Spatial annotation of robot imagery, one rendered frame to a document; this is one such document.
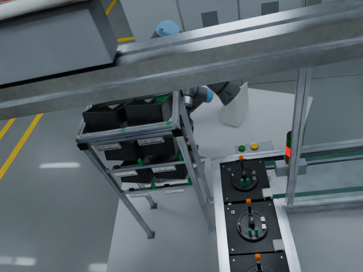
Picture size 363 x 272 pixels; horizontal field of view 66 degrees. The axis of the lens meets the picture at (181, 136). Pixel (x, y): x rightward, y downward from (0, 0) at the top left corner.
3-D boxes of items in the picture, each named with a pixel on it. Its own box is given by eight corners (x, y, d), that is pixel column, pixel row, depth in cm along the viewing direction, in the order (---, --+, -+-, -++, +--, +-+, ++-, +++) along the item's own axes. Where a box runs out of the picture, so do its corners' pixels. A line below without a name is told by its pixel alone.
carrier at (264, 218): (224, 206, 141) (221, 194, 132) (273, 202, 137) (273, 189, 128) (229, 256, 125) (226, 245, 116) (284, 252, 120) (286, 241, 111)
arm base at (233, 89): (232, 93, 193) (221, 83, 191) (244, 85, 179) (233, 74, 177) (221, 108, 187) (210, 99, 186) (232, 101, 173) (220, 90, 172)
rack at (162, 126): (150, 203, 162) (86, 100, 105) (213, 197, 156) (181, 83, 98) (147, 239, 148) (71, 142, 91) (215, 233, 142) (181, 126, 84)
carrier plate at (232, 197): (220, 165, 158) (219, 163, 156) (263, 160, 154) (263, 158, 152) (223, 204, 142) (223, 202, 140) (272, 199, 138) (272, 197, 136)
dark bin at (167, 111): (155, 102, 119) (153, 85, 117) (185, 100, 116) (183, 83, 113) (127, 126, 95) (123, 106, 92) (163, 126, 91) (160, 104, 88)
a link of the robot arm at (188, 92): (197, 79, 145) (183, 74, 142) (196, 98, 142) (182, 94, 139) (189, 84, 152) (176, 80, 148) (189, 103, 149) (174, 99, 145)
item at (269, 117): (196, 83, 233) (195, 80, 231) (313, 100, 192) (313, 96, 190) (153, 145, 197) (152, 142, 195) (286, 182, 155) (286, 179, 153)
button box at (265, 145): (235, 151, 169) (235, 144, 164) (271, 146, 165) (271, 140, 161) (237, 160, 164) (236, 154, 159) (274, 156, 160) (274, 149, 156)
